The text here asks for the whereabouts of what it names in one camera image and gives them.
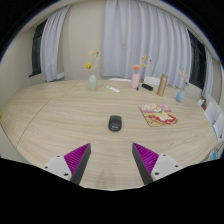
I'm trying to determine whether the green vase with dried flowers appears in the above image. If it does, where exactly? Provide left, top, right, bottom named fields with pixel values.
left=83, top=49, right=101, bottom=92

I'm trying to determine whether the white remote control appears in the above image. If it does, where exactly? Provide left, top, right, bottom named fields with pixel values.
left=105, top=85, right=121, bottom=94

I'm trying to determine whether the black computer mouse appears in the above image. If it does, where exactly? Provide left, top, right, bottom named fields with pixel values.
left=108, top=114, right=123, bottom=132

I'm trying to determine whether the tan insulated bottle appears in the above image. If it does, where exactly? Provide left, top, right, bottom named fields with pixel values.
left=156, top=73, right=169, bottom=97

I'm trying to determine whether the pink vase with dried flowers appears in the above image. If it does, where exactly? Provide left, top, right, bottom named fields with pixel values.
left=129, top=54, right=153, bottom=90

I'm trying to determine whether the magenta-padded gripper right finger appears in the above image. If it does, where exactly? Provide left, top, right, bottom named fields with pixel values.
left=131, top=142, right=184, bottom=186

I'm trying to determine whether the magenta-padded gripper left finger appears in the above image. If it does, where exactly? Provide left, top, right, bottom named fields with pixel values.
left=42, top=143, right=92, bottom=186

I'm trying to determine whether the blue vase with dried flowers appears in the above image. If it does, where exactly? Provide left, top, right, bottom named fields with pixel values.
left=175, top=67, right=190, bottom=104

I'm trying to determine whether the dark framed window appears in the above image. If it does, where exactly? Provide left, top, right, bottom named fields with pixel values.
left=187, top=30, right=207, bottom=90
left=29, top=19, right=48, bottom=78

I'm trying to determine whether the narrow white curtain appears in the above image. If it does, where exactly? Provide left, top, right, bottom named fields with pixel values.
left=39, top=4, right=71, bottom=83
left=201, top=48, right=214, bottom=99

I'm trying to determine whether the wide white curtain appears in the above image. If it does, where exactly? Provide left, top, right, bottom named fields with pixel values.
left=100, top=0, right=193, bottom=88

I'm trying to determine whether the small black box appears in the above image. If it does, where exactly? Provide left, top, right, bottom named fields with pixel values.
left=141, top=83, right=154, bottom=92

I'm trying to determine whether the row of white blue chairs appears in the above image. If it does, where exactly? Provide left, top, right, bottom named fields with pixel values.
left=197, top=96, right=224, bottom=161

